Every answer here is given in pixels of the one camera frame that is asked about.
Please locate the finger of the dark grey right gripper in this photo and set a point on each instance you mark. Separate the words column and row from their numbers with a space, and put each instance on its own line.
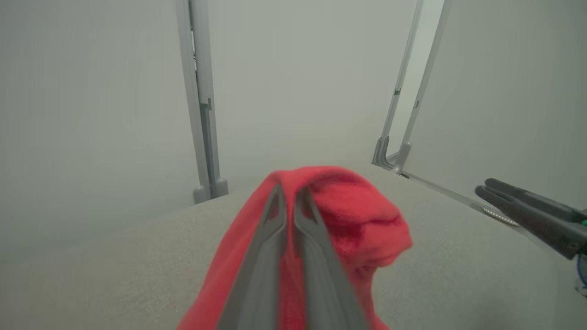
column 532, row 198
column 541, row 224

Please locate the red shorts with white stripe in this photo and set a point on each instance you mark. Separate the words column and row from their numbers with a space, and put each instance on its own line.
column 362, row 220

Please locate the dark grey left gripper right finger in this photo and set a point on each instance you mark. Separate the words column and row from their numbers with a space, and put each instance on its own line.
column 323, row 284

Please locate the grey double partition post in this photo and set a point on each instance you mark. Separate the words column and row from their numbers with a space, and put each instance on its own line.
column 202, row 91

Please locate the white dotted strip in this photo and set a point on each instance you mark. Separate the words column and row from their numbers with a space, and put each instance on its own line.
column 500, row 216

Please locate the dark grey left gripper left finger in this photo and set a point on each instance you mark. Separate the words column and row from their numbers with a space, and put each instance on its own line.
column 257, row 275

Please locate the grey partition post bracket foot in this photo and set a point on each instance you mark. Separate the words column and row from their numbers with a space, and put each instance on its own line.
column 424, row 82

